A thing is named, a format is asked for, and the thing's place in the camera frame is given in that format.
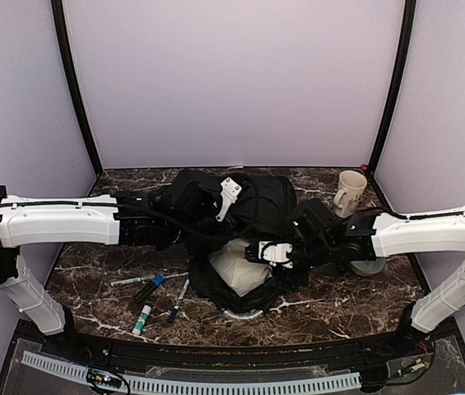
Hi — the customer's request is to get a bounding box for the black marker blue cap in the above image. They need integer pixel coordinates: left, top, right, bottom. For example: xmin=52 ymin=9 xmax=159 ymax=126
xmin=133 ymin=273 xmax=166 ymax=304

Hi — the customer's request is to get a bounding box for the black left corner post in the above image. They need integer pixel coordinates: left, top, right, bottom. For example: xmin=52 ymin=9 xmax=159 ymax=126
xmin=50 ymin=0 xmax=104 ymax=177

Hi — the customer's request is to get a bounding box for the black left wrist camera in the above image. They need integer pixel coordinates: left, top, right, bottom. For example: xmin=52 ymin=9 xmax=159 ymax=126
xmin=168 ymin=169 xmax=242 ymax=222

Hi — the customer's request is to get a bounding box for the thin white pen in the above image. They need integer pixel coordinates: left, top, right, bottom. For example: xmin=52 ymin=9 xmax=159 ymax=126
xmin=109 ymin=274 xmax=155 ymax=287

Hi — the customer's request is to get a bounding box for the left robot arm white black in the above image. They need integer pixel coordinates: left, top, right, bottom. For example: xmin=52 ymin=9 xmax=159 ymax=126
xmin=0 ymin=184 xmax=242 ymax=359

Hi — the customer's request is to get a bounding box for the white ceramic mug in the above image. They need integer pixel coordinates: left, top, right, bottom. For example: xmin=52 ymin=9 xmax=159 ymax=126
xmin=333 ymin=170 xmax=367 ymax=218

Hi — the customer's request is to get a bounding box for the black right corner post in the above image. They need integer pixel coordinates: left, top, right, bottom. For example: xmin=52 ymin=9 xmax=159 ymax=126
xmin=367 ymin=0 xmax=416 ymax=174

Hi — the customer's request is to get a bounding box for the white paper tissue pack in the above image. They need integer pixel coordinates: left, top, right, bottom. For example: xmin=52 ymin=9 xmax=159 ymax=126
xmin=208 ymin=239 xmax=272 ymax=297

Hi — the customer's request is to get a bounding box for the black student backpack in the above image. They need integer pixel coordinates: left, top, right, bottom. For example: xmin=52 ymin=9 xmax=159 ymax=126
xmin=166 ymin=173 xmax=308 ymax=313

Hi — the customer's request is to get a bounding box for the pale green ceramic bowl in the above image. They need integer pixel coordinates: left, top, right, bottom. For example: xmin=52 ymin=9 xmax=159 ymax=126
xmin=350 ymin=258 xmax=386 ymax=277

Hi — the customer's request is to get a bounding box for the white slotted cable duct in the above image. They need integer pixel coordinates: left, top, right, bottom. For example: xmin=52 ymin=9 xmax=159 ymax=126
xmin=21 ymin=351 xmax=361 ymax=394

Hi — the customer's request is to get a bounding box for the white pen blue cap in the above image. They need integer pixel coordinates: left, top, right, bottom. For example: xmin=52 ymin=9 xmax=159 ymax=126
xmin=167 ymin=279 xmax=189 ymax=323

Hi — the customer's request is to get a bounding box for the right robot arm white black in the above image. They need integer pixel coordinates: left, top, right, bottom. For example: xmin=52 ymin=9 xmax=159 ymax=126
xmin=289 ymin=199 xmax=465 ymax=357

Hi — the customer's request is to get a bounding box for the black corner post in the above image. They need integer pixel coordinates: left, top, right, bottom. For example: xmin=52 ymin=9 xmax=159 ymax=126
xmin=50 ymin=0 xmax=104 ymax=177
xmin=367 ymin=0 xmax=416 ymax=174

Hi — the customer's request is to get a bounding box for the white green glue stick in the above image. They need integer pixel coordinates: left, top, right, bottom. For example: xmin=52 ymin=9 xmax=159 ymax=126
xmin=132 ymin=304 xmax=151 ymax=336

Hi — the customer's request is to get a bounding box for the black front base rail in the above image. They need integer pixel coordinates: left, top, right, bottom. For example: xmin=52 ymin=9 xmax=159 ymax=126
xmin=9 ymin=316 xmax=459 ymax=371

